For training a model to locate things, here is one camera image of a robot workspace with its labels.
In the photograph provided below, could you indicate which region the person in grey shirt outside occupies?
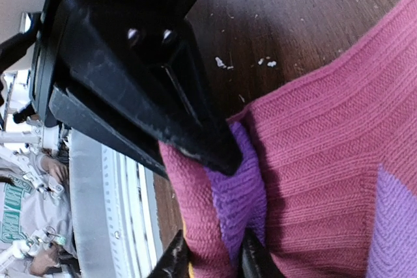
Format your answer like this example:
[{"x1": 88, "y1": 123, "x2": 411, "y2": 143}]
[{"x1": 1, "y1": 159, "x2": 78, "y2": 277}]

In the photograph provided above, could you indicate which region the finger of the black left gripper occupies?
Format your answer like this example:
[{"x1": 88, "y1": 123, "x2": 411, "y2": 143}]
[{"x1": 49, "y1": 84, "x2": 167, "y2": 179}]

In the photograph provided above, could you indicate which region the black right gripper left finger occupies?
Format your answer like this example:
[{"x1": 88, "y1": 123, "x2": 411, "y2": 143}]
[{"x1": 148, "y1": 230, "x2": 189, "y2": 278}]

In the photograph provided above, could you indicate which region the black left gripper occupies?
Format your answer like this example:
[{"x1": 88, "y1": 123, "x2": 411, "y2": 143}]
[{"x1": 31, "y1": 0, "x2": 242, "y2": 176}]

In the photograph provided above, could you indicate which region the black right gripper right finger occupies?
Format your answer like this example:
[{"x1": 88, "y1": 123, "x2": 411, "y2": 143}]
[{"x1": 239, "y1": 229, "x2": 283, "y2": 278}]

